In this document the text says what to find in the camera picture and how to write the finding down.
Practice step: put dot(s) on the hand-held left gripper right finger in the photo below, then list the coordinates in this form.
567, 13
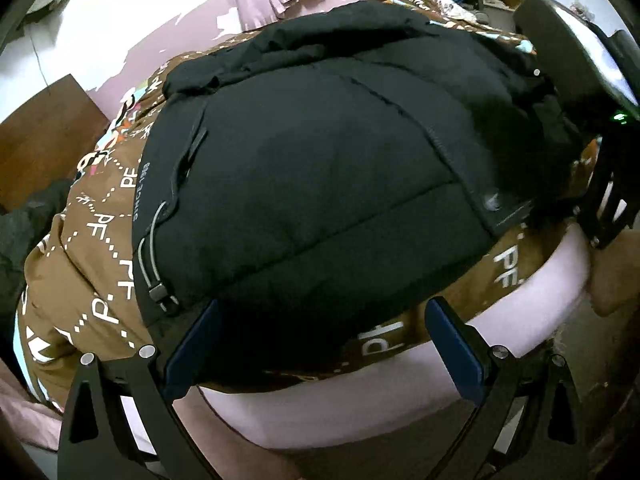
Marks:
455, 345

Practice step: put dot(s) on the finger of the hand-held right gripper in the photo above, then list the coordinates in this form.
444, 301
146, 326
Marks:
597, 210

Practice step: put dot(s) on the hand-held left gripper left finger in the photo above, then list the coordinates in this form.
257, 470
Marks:
187, 355

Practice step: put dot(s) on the black padded jacket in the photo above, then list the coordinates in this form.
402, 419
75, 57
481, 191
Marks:
325, 185

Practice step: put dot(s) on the pink bed sheet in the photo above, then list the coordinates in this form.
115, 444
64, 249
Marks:
350, 400

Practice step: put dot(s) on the brown printed blanket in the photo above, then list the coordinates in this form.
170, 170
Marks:
95, 240

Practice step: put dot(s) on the pink quilted blanket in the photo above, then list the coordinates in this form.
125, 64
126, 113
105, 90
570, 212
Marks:
25, 405

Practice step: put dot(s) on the dark grey jacket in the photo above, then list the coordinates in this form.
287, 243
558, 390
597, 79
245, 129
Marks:
25, 240

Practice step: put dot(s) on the wooden headboard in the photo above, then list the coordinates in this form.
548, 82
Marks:
45, 145

